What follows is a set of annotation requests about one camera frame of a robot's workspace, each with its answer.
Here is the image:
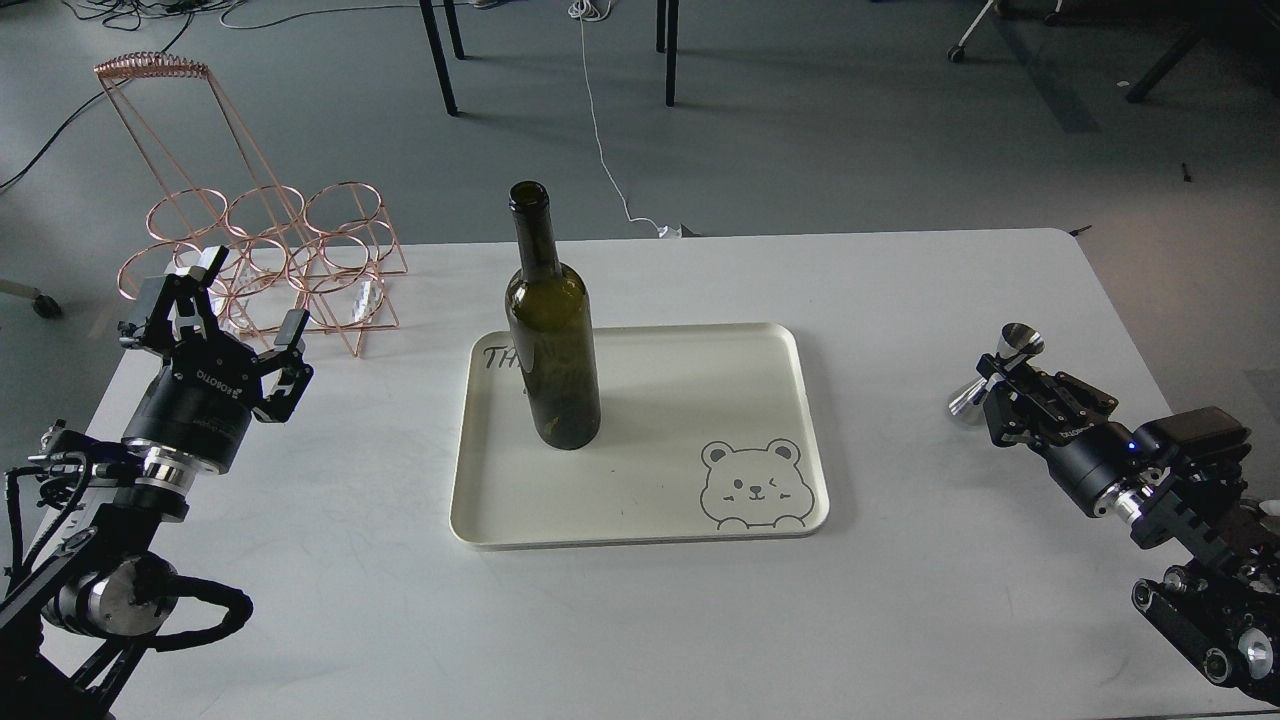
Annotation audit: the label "dark green wine bottle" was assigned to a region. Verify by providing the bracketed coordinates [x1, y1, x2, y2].
[506, 179, 602, 450]

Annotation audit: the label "copper wire wine rack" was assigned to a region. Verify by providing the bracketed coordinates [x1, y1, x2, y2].
[93, 51, 410, 356]

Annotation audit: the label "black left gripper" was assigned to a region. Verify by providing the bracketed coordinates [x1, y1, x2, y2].
[118, 247, 314, 474]

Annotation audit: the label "chair base with caster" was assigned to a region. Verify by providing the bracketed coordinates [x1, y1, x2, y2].
[946, 1, 1073, 64]

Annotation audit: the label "black table leg right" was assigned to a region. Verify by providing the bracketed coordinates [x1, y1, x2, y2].
[655, 0, 681, 108]

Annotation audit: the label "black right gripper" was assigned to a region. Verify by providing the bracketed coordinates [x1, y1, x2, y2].
[977, 354, 1135, 518]

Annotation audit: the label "black floor cables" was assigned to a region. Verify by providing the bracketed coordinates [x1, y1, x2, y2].
[0, 0, 421, 191]

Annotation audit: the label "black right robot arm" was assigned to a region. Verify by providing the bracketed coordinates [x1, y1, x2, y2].
[977, 354, 1279, 705]

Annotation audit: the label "white floor cable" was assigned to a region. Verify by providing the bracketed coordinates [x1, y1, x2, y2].
[568, 0, 678, 240]

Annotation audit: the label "steel double jigger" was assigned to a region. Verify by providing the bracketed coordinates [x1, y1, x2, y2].
[947, 322, 1044, 427]

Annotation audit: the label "black table leg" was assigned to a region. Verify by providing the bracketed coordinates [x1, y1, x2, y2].
[655, 0, 681, 108]
[417, 0, 466, 117]

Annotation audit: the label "cream bear serving tray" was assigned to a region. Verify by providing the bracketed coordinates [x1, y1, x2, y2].
[451, 322, 829, 548]

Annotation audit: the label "black table leg left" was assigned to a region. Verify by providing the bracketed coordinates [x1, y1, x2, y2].
[417, 0, 466, 117]

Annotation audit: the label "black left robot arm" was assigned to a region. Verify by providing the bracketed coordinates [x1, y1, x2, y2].
[3, 246, 314, 719]

